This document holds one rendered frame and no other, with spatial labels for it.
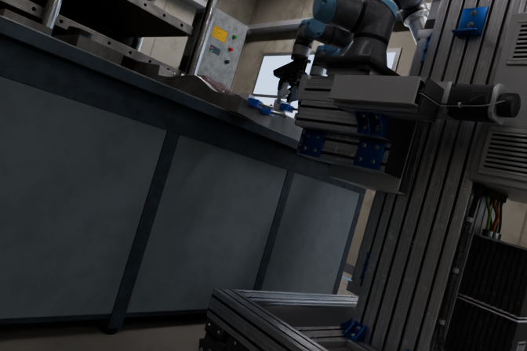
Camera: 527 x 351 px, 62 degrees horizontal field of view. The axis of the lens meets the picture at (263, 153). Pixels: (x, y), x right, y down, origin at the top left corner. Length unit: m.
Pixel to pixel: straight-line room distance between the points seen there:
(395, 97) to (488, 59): 0.39
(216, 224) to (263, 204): 0.24
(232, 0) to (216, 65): 3.34
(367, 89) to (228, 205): 0.75
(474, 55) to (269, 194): 0.92
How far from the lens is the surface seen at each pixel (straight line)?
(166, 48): 5.41
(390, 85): 1.14
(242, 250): 1.79
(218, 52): 2.69
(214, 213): 1.63
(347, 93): 1.21
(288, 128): 1.85
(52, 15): 2.10
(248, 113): 1.55
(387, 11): 1.48
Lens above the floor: 0.62
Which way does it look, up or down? 3 degrees up
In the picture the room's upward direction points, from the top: 16 degrees clockwise
